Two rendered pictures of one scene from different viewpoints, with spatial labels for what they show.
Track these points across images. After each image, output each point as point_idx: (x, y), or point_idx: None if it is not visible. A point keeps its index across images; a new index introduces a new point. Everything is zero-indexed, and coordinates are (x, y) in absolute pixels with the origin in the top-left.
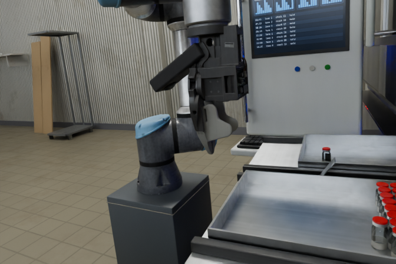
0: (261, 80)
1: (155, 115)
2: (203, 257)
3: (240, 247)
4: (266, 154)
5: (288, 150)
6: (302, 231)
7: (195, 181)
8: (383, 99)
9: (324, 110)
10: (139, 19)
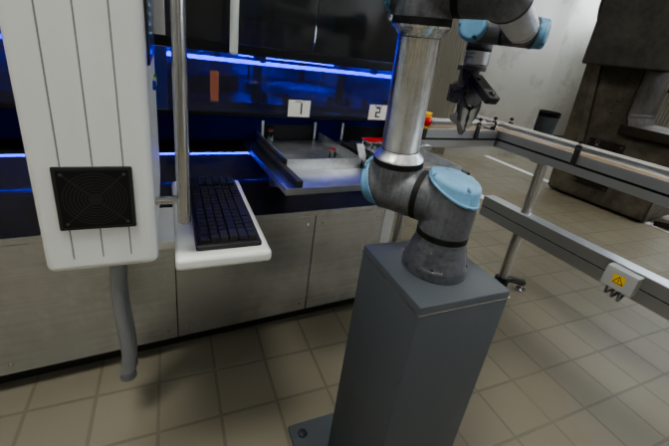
0: (151, 119)
1: (447, 178)
2: None
3: None
4: (338, 181)
5: (315, 174)
6: None
7: (390, 245)
8: (194, 113)
9: (157, 150)
10: (500, 22)
